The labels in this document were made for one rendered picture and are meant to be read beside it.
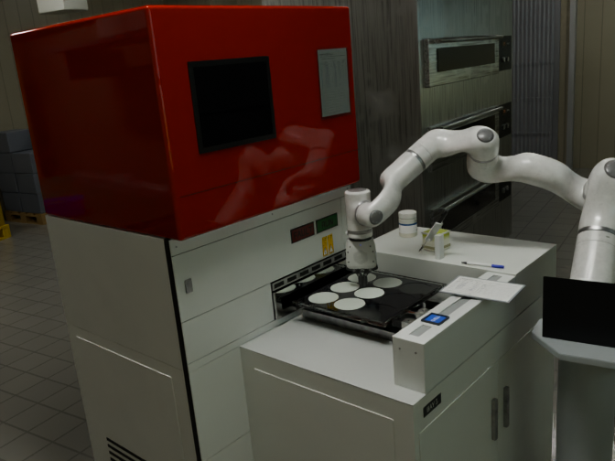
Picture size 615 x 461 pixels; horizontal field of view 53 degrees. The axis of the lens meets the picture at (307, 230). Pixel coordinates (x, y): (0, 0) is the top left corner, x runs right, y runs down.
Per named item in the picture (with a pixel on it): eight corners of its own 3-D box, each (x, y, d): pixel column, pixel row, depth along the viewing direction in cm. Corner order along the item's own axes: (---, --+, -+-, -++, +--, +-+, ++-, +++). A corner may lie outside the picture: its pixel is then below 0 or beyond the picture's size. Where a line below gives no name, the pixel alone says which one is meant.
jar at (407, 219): (395, 236, 243) (394, 213, 241) (405, 231, 248) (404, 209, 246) (411, 239, 238) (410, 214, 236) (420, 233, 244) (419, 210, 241)
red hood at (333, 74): (44, 215, 214) (7, 33, 198) (222, 171, 272) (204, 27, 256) (181, 242, 165) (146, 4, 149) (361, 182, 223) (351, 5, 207)
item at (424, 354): (393, 384, 163) (391, 336, 160) (487, 311, 203) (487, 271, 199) (425, 394, 157) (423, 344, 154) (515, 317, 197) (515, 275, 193)
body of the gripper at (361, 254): (343, 238, 204) (345, 270, 207) (374, 237, 202) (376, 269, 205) (346, 231, 211) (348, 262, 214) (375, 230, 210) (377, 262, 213)
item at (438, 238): (425, 258, 215) (423, 220, 212) (430, 254, 218) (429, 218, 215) (440, 260, 211) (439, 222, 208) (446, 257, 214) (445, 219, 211)
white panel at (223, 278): (183, 370, 181) (163, 239, 170) (351, 283, 239) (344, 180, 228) (189, 373, 179) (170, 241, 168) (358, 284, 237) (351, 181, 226)
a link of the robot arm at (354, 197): (378, 229, 204) (364, 223, 212) (376, 189, 200) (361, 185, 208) (355, 233, 200) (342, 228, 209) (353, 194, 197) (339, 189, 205)
